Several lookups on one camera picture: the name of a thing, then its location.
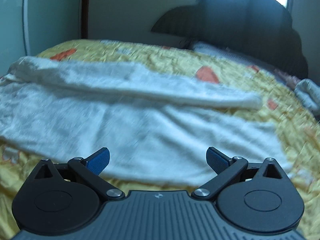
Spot white pants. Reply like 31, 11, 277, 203
1, 56, 291, 186

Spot dark upholstered headboard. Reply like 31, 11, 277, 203
151, 0, 309, 79

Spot yellow carrot print quilt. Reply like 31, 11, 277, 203
0, 39, 320, 240

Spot white wardrobe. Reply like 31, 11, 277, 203
1, 0, 81, 74

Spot grey pillow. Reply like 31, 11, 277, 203
189, 41, 275, 72

